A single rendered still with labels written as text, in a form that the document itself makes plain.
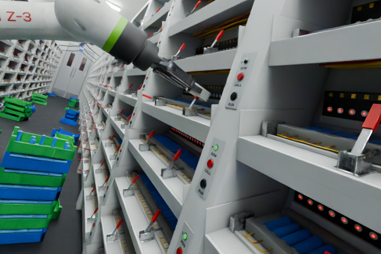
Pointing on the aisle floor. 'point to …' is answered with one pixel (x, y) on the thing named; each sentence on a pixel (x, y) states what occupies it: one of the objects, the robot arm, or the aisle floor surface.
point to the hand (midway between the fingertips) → (198, 91)
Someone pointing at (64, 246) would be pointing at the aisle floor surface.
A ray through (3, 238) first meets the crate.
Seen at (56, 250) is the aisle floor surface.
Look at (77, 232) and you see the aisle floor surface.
